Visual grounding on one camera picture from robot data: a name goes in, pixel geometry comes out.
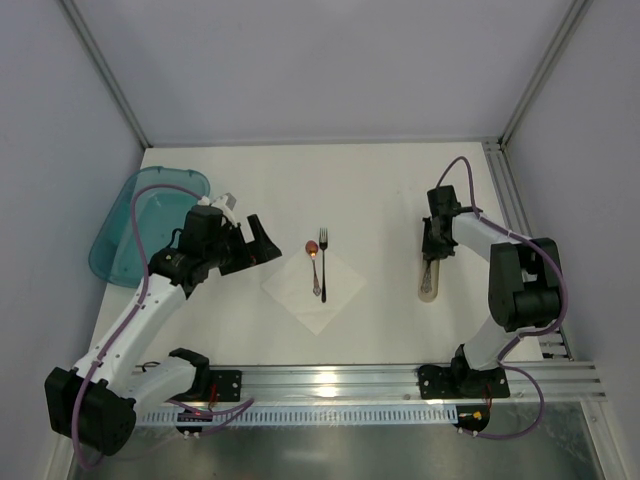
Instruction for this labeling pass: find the iridescent pink spoon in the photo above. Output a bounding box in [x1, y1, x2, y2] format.
[305, 240, 321, 296]

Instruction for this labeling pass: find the black fork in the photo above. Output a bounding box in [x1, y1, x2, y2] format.
[319, 227, 328, 303]

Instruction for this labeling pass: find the silver table knife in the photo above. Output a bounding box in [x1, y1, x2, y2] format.
[420, 260, 435, 296]

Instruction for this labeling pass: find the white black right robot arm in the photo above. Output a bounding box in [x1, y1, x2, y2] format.
[417, 186, 562, 400]

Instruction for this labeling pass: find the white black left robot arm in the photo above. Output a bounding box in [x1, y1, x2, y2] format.
[44, 205, 282, 456]

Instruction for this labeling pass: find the beige oval cutlery tray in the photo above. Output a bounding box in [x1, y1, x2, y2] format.
[418, 260, 440, 303]

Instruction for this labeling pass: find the teal transparent plastic bin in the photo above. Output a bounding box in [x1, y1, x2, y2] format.
[88, 166, 210, 289]

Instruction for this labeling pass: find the left black controller board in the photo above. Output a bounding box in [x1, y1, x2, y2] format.
[176, 410, 213, 437]

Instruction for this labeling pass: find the black controller board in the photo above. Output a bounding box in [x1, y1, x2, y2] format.
[176, 410, 213, 437]
[454, 404, 491, 435]

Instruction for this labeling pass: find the right black controller board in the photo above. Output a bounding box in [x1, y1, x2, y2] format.
[454, 404, 491, 435]

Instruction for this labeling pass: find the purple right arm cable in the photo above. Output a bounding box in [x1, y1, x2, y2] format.
[434, 155, 572, 440]

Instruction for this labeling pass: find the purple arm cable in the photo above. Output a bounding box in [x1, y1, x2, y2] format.
[434, 155, 572, 440]
[69, 184, 256, 471]

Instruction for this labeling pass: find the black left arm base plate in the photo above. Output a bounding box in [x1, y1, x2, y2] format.
[200, 369, 242, 404]

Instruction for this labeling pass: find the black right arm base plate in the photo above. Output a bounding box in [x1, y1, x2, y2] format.
[417, 364, 510, 400]

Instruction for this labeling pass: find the aluminium right side rail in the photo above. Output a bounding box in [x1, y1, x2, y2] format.
[482, 139, 572, 361]

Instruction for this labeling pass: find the aluminium rail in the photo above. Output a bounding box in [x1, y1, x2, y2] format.
[482, 139, 572, 361]
[226, 360, 607, 406]

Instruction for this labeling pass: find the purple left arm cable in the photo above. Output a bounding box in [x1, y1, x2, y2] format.
[69, 184, 256, 471]

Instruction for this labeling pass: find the white slotted cable duct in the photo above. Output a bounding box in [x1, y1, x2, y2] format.
[137, 404, 457, 427]

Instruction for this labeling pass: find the aluminium front rail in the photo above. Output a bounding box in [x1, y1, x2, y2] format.
[226, 360, 607, 406]

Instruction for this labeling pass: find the aluminium left corner post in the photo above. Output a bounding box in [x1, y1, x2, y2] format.
[57, 0, 152, 150]

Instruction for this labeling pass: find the aluminium corner post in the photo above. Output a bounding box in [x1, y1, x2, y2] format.
[57, 0, 152, 150]
[499, 0, 593, 149]

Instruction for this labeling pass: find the aluminium right corner post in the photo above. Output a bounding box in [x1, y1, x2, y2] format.
[499, 0, 593, 149]

